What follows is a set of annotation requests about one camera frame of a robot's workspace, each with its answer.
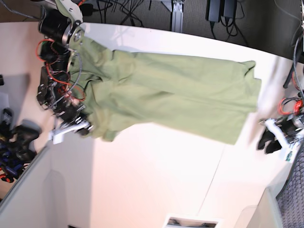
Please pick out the black game controller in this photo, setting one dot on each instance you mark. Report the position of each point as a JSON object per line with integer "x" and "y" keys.
{"x": 20, "y": 147}

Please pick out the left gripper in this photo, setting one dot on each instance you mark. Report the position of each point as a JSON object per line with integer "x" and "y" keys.
{"x": 281, "y": 134}

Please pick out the black remote control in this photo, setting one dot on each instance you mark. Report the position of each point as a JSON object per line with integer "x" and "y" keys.
{"x": 6, "y": 118}

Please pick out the white paper sheet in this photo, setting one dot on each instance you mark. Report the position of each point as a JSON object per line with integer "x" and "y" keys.
{"x": 4, "y": 100}

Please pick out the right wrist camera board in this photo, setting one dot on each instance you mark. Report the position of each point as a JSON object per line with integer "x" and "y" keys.
{"x": 55, "y": 138}

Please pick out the grey partition panel right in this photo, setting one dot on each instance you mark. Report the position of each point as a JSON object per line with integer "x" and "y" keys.
{"x": 266, "y": 214}

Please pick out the grey partition panel left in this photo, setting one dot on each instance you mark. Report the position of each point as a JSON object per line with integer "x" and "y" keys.
{"x": 37, "y": 199}

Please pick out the aluminium frame post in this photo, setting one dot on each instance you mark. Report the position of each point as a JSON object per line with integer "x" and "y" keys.
{"x": 176, "y": 8}

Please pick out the green t-shirt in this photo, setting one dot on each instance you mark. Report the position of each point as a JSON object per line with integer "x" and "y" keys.
{"x": 208, "y": 97}

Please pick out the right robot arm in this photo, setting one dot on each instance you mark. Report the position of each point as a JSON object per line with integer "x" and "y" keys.
{"x": 61, "y": 23}

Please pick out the blue orange clamp tools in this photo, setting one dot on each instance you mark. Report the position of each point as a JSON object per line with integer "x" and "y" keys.
{"x": 10, "y": 164}

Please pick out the black power adapter right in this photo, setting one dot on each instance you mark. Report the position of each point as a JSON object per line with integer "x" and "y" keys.
{"x": 229, "y": 10}

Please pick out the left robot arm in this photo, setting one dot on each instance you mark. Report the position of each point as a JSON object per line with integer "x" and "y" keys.
{"x": 294, "y": 105}

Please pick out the black power adapter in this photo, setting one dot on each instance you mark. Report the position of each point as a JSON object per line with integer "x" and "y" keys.
{"x": 229, "y": 10}
{"x": 213, "y": 10}

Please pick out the white cable grommet tray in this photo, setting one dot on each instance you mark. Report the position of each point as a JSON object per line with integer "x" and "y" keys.
{"x": 185, "y": 221}

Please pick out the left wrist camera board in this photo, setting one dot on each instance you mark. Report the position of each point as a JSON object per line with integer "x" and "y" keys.
{"x": 289, "y": 156}

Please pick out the black power adapter left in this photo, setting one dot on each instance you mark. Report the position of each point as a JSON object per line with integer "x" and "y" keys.
{"x": 213, "y": 10}

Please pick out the grey partition panel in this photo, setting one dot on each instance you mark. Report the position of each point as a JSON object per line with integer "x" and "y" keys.
{"x": 37, "y": 199}
{"x": 266, "y": 214}

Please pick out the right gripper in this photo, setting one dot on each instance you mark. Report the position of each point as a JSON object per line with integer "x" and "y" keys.
{"x": 71, "y": 118}

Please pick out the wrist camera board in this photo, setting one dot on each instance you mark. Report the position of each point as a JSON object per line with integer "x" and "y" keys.
{"x": 55, "y": 138}
{"x": 289, "y": 156}

